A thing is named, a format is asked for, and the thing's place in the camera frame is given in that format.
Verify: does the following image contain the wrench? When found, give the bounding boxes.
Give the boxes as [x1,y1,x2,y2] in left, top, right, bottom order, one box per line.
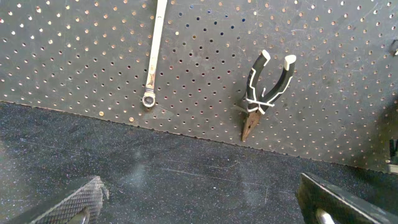
[141,0,169,109]

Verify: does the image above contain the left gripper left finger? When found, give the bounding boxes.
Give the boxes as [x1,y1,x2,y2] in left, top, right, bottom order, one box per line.
[6,175,110,224]

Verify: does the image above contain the black and white pliers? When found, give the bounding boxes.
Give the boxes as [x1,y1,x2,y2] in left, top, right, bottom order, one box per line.
[240,49,297,142]

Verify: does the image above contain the black pegboard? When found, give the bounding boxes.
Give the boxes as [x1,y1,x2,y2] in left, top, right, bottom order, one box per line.
[0,0,398,174]

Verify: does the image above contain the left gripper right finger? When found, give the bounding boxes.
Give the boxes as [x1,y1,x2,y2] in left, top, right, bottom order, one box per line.
[295,172,398,224]

